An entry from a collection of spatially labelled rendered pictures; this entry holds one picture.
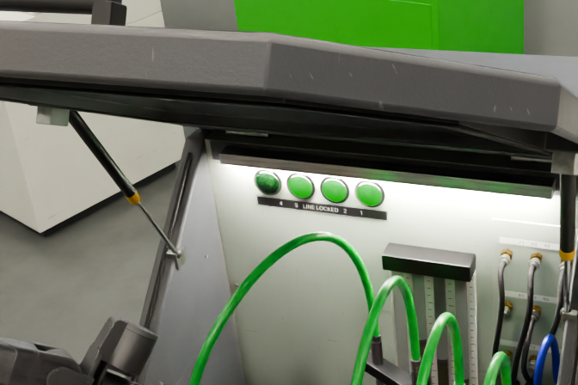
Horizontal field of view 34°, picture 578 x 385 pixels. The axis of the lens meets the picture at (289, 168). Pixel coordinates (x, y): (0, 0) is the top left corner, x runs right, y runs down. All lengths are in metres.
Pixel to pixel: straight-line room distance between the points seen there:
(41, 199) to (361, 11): 1.58
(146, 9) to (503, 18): 1.58
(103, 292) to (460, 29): 1.79
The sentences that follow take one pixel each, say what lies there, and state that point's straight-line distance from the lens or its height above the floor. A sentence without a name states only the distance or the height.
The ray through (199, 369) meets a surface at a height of 1.32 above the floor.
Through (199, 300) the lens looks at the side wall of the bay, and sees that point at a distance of 1.68.
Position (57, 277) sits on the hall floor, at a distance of 4.09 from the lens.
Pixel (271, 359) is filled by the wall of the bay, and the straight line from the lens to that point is 1.85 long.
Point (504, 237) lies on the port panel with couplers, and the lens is 1.52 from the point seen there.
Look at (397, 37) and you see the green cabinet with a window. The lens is 3.95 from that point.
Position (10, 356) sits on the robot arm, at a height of 1.43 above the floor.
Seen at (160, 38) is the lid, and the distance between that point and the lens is 0.59.
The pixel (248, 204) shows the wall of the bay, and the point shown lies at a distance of 1.66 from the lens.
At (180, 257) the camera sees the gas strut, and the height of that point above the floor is 1.31.
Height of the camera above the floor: 2.16
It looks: 28 degrees down
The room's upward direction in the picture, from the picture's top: 7 degrees counter-clockwise
